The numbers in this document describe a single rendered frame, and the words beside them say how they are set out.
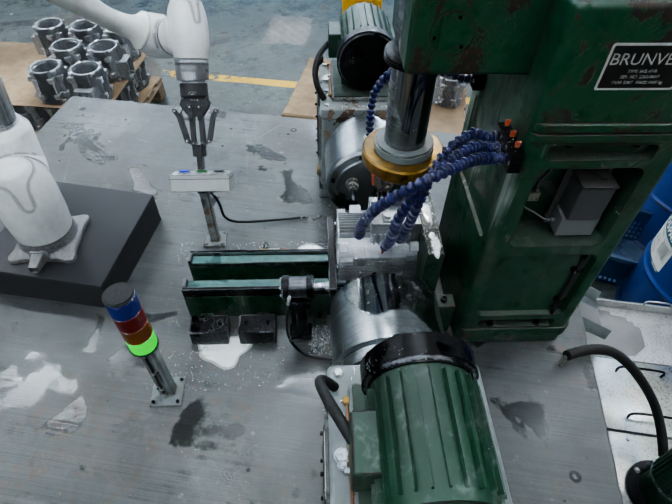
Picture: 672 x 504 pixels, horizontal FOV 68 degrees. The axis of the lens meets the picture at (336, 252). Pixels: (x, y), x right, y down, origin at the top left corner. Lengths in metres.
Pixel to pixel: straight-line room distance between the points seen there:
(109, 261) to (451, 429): 1.13
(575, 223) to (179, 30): 1.06
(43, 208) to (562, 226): 1.28
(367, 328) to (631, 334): 1.40
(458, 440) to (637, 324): 1.64
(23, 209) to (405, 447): 1.15
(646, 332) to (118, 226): 1.93
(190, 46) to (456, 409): 1.11
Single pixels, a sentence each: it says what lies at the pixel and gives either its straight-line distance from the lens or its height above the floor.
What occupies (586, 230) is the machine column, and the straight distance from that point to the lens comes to 1.20.
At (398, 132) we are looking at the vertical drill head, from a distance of 1.05.
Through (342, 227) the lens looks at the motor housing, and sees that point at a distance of 1.25.
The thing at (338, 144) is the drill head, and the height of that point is 1.13.
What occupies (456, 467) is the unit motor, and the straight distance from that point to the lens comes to 0.69.
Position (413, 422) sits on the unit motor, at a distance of 0.71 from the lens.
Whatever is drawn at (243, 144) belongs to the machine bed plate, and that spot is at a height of 0.80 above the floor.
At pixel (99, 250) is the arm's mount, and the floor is 0.91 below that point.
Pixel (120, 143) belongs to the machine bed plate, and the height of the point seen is 0.80.
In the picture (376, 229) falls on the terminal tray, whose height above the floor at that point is 1.13.
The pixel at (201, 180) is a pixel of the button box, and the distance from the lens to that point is 1.48.
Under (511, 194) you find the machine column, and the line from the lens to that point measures 1.03.
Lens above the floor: 1.99
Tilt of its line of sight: 48 degrees down
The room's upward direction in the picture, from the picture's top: 1 degrees clockwise
